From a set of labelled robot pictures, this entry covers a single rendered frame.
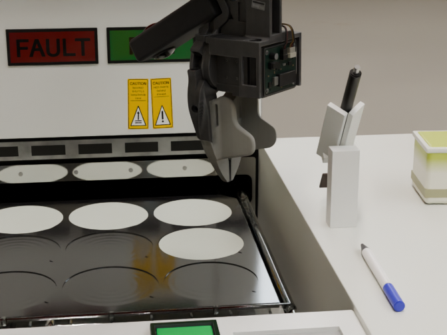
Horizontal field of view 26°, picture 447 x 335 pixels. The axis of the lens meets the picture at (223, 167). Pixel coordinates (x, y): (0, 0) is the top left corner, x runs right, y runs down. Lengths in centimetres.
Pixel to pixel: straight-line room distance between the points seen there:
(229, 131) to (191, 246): 25
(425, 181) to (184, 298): 30
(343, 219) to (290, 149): 29
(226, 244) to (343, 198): 19
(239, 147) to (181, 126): 41
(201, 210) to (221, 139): 33
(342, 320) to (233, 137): 21
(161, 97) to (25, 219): 25
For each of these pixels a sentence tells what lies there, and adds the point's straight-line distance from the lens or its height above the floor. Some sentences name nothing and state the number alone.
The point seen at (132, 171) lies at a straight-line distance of 133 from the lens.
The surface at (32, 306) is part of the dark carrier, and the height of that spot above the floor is 90.
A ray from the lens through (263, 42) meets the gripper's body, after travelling 88.
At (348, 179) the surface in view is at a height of 102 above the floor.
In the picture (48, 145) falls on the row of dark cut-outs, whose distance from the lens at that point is 133.
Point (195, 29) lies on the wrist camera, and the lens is 94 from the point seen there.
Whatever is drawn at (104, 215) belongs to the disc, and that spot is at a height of 90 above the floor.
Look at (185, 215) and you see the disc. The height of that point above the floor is 90.
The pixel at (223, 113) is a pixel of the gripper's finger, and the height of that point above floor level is 110.
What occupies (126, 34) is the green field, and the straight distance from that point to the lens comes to 129.
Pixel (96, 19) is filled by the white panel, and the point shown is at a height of 113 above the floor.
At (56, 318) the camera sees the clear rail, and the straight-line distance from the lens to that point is 98.
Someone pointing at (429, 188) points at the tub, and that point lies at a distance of 110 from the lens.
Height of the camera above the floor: 133
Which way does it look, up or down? 18 degrees down
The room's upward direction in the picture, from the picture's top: straight up
